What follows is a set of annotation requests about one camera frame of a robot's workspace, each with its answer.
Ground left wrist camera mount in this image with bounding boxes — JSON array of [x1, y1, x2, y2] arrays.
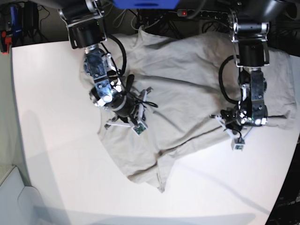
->
[[210, 115, 253, 151]]

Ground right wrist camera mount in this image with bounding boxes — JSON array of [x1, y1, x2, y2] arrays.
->
[[105, 87, 157, 136]]

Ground white cable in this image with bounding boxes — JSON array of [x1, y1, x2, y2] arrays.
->
[[130, 14, 165, 31]]

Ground black power strip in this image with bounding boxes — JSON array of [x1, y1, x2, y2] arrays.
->
[[176, 9, 228, 20]]

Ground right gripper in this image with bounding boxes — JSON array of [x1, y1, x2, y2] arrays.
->
[[89, 84, 141, 117]]

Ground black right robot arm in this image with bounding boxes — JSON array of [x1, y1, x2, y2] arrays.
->
[[39, 0, 139, 119]]

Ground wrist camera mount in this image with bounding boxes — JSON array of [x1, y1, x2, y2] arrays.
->
[[105, 87, 157, 136], [210, 115, 253, 151]]

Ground blue box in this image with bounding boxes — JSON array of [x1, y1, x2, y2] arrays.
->
[[113, 0, 179, 9]]

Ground red and black clamp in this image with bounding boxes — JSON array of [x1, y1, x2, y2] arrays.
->
[[0, 30, 12, 54]]

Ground beige t-shirt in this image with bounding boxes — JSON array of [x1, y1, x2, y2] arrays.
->
[[78, 25, 296, 194]]

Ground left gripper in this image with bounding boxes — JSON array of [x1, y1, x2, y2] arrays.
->
[[220, 105, 268, 131]]

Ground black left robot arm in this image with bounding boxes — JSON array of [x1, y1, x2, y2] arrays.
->
[[218, 0, 287, 134]]

